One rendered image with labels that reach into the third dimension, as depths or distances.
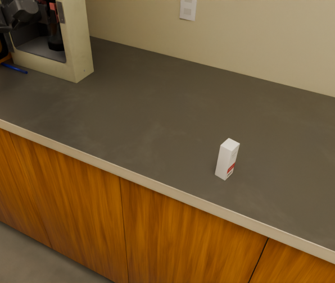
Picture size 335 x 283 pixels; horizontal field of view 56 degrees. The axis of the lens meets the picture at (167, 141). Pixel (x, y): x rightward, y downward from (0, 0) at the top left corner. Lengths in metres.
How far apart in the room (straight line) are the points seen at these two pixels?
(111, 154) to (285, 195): 0.49
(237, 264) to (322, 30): 0.85
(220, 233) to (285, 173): 0.25
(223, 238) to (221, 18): 0.84
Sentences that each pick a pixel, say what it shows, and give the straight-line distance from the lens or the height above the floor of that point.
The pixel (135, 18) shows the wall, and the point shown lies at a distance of 1.52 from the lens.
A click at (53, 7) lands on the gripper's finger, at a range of 1.24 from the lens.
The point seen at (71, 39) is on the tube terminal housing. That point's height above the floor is 1.11.
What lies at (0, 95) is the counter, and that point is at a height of 0.94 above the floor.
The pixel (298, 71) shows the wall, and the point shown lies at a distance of 1.35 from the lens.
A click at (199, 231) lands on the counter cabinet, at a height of 0.76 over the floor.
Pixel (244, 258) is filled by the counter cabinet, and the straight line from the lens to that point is 0.98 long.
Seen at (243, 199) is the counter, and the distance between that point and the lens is 0.83.
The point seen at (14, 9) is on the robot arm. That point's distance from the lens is 1.14.
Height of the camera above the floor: 1.56
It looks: 40 degrees down
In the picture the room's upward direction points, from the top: 3 degrees clockwise
